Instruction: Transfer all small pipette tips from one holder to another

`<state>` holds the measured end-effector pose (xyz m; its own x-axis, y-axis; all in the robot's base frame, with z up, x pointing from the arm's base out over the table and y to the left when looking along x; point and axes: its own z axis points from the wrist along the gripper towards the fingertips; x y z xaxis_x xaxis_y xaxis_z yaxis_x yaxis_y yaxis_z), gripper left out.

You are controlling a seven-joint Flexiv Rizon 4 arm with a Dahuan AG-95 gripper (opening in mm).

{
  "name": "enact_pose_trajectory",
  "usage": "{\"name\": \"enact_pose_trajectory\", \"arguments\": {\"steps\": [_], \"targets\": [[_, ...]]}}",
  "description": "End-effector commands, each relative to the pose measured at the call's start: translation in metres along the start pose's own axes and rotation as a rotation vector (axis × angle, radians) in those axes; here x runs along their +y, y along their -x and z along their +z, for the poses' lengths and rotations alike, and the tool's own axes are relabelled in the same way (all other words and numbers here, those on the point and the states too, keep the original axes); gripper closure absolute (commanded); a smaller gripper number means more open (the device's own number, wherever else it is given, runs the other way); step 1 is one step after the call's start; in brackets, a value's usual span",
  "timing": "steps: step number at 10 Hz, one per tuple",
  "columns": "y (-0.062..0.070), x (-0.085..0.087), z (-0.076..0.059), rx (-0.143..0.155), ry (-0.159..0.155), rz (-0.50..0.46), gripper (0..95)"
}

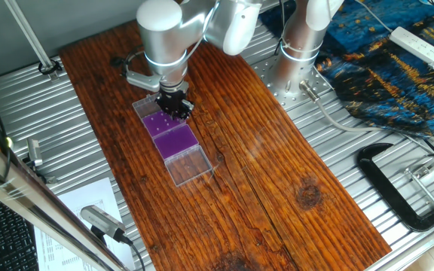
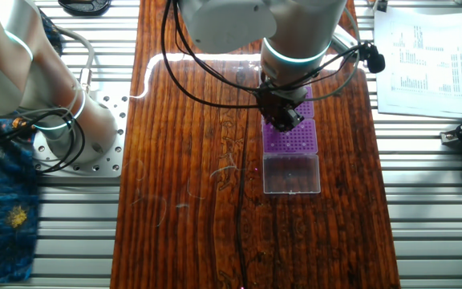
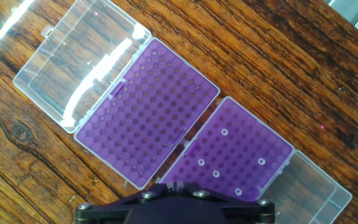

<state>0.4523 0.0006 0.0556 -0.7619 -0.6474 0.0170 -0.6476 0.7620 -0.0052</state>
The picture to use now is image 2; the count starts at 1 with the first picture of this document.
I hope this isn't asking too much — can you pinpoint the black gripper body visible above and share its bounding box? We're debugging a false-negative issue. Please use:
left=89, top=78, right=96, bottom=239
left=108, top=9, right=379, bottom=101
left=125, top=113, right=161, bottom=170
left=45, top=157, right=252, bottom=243
left=256, top=86, right=308, bottom=118

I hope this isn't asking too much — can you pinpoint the black C-clamp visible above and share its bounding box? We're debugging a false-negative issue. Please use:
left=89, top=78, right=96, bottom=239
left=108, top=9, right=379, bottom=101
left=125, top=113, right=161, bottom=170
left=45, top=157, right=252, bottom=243
left=57, top=0, right=112, bottom=17

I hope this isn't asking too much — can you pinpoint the white printed paper sheet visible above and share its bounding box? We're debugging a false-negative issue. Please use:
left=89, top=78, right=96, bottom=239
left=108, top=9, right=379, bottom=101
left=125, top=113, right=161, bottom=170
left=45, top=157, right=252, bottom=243
left=373, top=6, right=462, bottom=120

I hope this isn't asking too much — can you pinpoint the brown wooden board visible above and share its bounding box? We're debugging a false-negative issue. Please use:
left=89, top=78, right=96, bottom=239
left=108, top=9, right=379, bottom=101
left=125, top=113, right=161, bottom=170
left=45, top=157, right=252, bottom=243
left=109, top=0, right=401, bottom=289

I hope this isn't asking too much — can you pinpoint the blue patterned cloth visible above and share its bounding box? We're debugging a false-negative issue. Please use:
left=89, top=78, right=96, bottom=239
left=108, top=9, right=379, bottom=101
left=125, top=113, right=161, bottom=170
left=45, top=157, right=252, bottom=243
left=0, top=11, right=64, bottom=287

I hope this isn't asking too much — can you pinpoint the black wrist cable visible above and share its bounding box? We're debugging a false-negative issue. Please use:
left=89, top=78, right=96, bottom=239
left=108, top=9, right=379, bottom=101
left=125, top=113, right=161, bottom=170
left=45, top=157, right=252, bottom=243
left=160, top=0, right=387, bottom=110

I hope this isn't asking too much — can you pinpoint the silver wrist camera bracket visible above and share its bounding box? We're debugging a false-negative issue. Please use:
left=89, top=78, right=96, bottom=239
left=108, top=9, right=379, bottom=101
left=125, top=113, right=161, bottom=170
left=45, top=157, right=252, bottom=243
left=329, top=23, right=363, bottom=55

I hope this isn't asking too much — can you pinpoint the grey hose with metal connector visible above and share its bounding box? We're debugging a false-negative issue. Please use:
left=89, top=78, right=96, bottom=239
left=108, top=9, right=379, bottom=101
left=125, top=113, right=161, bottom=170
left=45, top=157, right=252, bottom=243
left=52, top=26, right=96, bottom=96

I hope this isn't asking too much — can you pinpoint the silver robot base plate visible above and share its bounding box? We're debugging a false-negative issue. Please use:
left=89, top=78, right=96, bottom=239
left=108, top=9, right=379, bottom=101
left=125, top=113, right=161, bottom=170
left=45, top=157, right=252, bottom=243
left=32, top=90, right=130, bottom=179

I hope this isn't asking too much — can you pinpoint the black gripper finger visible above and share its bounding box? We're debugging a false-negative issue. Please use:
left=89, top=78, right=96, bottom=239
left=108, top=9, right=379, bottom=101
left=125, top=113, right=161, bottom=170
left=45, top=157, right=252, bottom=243
left=283, top=107, right=306, bottom=132
left=263, top=112, right=285, bottom=133

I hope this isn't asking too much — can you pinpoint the black base cable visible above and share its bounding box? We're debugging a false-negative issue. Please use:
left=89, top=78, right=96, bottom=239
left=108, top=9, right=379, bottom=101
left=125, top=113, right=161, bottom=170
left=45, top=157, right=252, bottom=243
left=0, top=108, right=87, bottom=174

